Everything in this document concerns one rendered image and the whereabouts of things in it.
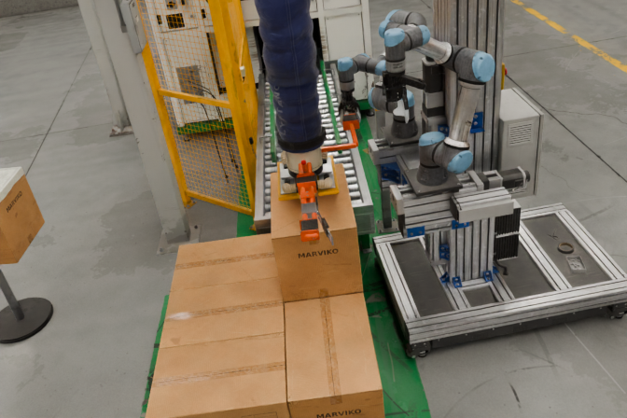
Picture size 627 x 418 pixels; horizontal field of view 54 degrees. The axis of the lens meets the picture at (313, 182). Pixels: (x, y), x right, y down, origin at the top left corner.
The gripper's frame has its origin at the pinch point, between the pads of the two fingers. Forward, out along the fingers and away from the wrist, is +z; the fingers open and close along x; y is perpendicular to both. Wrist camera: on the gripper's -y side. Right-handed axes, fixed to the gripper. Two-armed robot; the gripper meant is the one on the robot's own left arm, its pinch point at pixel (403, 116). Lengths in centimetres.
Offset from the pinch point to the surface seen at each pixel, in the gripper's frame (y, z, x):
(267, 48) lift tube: 48, -24, -36
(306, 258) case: 47, 72, -12
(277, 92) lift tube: 47, -4, -35
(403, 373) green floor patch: 6, 152, -1
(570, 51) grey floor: -284, 152, -380
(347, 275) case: 29, 86, -10
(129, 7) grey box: 120, -22, -149
